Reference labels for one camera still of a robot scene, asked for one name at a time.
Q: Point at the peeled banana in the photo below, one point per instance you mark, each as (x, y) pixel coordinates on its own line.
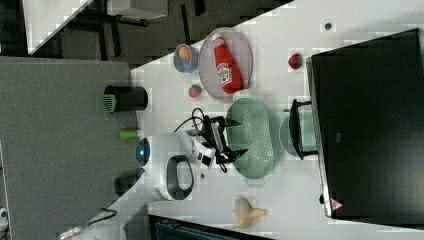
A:
(246, 213)

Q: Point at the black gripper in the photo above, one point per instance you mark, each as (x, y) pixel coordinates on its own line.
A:
(213, 132)

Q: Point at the green slotted spatula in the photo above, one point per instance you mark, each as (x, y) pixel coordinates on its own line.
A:
(105, 103)

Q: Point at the grey oval plate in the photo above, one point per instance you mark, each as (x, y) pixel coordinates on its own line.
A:
(241, 52)

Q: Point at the blue bowl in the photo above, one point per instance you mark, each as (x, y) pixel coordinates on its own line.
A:
(186, 66)

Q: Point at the green cylinder object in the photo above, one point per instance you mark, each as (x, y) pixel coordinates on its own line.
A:
(128, 134)

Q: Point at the toy strawberry near oven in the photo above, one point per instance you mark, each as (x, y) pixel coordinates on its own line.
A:
(295, 61)

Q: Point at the black cylinder cup lower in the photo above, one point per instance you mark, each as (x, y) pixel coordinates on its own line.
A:
(127, 180)

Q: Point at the black cylinder cup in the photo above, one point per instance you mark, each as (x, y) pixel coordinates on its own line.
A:
(127, 180)
(126, 98)

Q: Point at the black cylinder cup upper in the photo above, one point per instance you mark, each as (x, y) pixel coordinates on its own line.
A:
(126, 98)

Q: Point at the orange egg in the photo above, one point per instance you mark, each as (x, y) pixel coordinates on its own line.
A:
(184, 53)

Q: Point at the red ketchup bottle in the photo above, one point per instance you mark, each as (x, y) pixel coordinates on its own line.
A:
(227, 69)

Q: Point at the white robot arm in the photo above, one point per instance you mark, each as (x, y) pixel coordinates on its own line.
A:
(167, 161)

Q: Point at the toy strawberry near plate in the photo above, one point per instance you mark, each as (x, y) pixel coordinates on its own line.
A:
(194, 91)

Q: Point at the mint green strainer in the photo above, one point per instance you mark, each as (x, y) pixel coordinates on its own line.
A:
(253, 134)

